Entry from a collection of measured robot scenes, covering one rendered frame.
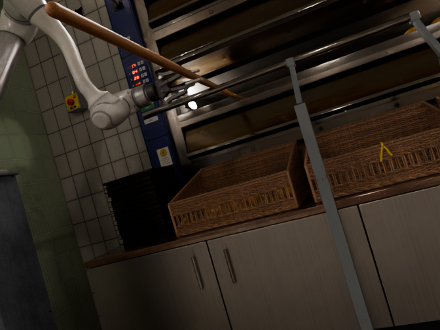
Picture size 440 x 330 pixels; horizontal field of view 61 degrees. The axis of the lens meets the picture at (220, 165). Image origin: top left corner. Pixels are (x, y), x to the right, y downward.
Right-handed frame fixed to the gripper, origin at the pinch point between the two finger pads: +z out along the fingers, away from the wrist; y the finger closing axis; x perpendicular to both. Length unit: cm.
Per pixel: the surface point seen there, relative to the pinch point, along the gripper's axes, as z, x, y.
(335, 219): 38, 6, 67
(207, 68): -7, -54, -17
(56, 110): -111, -56, -27
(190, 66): -14, -45, -19
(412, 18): 84, -15, 5
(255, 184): 11.4, -4.3, 48.4
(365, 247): 45, 0, 80
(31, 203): -123, -29, 26
